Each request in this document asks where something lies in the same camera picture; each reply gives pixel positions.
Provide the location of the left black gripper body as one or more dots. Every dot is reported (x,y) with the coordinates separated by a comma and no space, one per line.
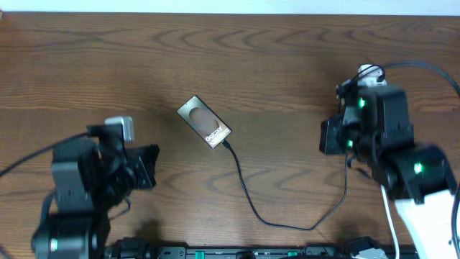
(115,178)

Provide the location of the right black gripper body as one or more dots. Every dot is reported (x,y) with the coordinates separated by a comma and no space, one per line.
(340,139)

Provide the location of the Galaxy smartphone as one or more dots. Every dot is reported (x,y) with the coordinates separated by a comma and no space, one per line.
(204,121)

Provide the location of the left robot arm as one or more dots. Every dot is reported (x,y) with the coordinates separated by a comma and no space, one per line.
(89,181)

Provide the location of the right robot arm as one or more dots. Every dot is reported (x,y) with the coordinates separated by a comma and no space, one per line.
(375,128)

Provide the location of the white USB charger plug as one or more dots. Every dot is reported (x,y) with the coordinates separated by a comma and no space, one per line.
(371,82)

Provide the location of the white power strip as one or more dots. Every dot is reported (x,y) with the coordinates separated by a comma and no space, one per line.
(368,70)

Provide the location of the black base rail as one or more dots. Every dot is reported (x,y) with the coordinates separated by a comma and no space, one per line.
(364,247)

